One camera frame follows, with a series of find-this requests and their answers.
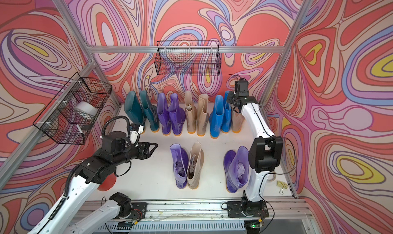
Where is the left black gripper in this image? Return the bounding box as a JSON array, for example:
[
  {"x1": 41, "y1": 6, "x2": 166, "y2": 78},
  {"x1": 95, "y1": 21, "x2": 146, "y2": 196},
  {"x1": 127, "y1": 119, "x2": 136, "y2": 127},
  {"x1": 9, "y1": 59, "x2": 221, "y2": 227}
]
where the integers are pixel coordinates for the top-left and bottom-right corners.
[{"x1": 113, "y1": 141, "x2": 159, "y2": 168}]

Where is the beige boot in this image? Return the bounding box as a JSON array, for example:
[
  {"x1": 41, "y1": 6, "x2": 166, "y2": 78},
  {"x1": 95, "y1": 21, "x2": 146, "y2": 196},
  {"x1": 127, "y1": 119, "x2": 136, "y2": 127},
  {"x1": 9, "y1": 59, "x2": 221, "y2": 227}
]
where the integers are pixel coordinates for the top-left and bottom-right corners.
[
  {"x1": 186, "y1": 142, "x2": 204, "y2": 190},
  {"x1": 196, "y1": 94, "x2": 209, "y2": 136},
  {"x1": 231, "y1": 110, "x2": 245, "y2": 133},
  {"x1": 184, "y1": 91, "x2": 197, "y2": 134}
]

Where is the blue boot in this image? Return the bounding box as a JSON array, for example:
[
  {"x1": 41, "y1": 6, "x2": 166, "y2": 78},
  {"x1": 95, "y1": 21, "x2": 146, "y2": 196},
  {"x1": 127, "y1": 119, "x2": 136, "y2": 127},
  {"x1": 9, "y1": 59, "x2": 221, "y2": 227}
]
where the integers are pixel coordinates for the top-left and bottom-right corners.
[
  {"x1": 209, "y1": 95, "x2": 225, "y2": 139},
  {"x1": 221, "y1": 91, "x2": 232, "y2": 133}
]

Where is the dark purple boot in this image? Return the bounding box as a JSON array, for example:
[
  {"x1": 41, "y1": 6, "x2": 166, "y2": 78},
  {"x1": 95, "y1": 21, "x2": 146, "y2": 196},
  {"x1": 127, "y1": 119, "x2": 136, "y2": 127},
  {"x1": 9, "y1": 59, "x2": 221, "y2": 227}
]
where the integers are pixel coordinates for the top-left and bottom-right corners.
[
  {"x1": 168, "y1": 93, "x2": 186, "y2": 136},
  {"x1": 157, "y1": 93, "x2": 172, "y2": 135}
]

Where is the teal boot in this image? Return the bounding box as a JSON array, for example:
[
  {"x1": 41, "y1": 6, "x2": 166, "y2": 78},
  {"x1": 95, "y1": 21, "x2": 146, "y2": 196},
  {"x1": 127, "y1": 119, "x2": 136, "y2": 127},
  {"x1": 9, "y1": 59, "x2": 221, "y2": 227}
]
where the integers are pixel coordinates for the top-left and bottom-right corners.
[
  {"x1": 140, "y1": 90, "x2": 160, "y2": 132},
  {"x1": 124, "y1": 91, "x2": 146, "y2": 131}
]

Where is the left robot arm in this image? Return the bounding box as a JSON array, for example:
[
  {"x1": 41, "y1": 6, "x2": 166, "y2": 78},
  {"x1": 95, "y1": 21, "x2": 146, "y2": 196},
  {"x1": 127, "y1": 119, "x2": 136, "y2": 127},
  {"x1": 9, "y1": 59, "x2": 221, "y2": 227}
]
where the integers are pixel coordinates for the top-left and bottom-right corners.
[{"x1": 31, "y1": 142, "x2": 158, "y2": 234}]

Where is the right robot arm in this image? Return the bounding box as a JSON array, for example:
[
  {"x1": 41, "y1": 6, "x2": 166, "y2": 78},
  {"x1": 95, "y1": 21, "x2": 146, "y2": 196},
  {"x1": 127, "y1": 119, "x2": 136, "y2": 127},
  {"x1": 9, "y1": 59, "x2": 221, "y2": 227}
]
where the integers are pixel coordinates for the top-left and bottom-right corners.
[{"x1": 227, "y1": 91, "x2": 283, "y2": 218}]

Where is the red cup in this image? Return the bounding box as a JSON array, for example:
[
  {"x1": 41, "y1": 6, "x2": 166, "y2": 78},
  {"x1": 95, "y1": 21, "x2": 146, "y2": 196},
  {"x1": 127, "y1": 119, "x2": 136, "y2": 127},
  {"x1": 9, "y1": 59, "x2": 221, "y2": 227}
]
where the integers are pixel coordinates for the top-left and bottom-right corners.
[{"x1": 98, "y1": 173, "x2": 117, "y2": 192}]

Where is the white marker in basket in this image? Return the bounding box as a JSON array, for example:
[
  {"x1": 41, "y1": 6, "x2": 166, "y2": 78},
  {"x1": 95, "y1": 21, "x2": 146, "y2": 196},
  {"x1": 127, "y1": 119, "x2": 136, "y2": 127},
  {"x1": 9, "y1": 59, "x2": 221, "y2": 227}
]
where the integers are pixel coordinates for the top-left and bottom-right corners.
[{"x1": 76, "y1": 124, "x2": 92, "y2": 136}]

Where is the white tape roll in basket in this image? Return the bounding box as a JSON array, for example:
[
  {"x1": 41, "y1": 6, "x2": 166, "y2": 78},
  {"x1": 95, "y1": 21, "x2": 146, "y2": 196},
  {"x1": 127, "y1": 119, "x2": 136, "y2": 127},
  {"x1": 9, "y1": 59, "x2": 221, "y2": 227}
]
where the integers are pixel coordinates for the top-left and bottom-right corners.
[{"x1": 73, "y1": 101, "x2": 97, "y2": 119}]

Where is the tape roll on table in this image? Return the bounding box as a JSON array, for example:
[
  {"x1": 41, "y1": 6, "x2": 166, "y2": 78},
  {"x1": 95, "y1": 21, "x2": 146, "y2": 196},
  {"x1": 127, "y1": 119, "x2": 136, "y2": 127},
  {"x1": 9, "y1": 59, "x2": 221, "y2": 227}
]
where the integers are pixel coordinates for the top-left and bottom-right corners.
[{"x1": 266, "y1": 171, "x2": 276, "y2": 182}]

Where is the yellow binder clip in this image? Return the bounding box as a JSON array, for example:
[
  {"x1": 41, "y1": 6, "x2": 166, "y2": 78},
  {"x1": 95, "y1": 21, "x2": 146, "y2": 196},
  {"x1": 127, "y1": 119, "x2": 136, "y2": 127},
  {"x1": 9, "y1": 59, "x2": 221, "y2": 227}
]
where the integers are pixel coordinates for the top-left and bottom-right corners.
[{"x1": 276, "y1": 180, "x2": 289, "y2": 195}]

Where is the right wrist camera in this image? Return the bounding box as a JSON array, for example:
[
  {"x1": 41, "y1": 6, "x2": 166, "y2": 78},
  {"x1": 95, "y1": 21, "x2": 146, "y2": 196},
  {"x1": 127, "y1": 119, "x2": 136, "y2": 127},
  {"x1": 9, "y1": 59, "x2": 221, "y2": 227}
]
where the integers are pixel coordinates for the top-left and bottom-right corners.
[{"x1": 234, "y1": 78, "x2": 249, "y2": 96}]

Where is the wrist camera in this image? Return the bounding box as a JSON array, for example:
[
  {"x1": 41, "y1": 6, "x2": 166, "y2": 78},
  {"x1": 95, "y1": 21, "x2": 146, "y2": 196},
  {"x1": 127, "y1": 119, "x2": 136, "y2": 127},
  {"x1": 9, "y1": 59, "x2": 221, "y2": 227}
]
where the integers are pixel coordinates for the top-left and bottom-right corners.
[
  {"x1": 234, "y1": 78, "x2": 249, "y2": 96},
  {"x1": 101, "y1": 123, "x2": 144, "y2": 156}
]

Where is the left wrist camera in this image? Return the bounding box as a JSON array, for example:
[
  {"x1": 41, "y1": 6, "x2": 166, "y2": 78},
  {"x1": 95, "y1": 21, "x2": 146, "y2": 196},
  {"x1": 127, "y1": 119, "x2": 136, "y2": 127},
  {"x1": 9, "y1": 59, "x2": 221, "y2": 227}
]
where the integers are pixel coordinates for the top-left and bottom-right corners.
[{"x1": 101, "y1": 123, "x2": 144, "y2": 156}]

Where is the black wire basket left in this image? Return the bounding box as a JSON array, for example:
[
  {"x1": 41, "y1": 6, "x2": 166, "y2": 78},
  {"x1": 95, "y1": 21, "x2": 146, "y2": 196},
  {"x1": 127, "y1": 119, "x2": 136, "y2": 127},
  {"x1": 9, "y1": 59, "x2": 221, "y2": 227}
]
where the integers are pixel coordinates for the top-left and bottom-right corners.
[{"x1": 33, "y1": 73, "x2": 112, "y2": 145}]

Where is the black wire basket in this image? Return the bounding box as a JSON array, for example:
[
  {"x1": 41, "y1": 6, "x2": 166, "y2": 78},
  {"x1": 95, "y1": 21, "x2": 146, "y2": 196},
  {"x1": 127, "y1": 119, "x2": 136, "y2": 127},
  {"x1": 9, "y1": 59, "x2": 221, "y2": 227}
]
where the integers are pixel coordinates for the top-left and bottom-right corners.
[
  {"x1": 33, "y1": 73, "x2": 112, "y2": 145},
  {"x1": 154, "y1": 40, "x2": 222, "y2": 76}
]

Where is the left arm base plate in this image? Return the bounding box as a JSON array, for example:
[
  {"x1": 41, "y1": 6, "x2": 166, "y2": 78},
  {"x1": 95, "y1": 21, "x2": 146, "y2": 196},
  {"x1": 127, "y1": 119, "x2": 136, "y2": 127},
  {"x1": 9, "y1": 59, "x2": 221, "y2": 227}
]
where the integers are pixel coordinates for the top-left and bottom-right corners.
[{"x1": 118, "y1": 202, "x2": 147, "y2": 221}]

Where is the black wire basket back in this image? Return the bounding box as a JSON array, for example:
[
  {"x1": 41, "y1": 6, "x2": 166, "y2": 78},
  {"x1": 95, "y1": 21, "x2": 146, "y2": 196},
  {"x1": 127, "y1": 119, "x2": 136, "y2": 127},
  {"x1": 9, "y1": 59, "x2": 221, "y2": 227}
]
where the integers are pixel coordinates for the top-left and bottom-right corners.
[{"x1": 154, "y1": 40, "x2": 222, "y2": 76}]

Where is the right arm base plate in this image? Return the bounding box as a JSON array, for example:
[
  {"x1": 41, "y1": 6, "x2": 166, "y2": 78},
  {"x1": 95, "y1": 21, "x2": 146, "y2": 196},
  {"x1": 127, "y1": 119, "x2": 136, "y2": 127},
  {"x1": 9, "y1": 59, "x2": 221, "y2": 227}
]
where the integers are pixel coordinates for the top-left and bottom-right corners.
[{"x1": 226, "y1": 201, "x2": 269, "y2": 219}]

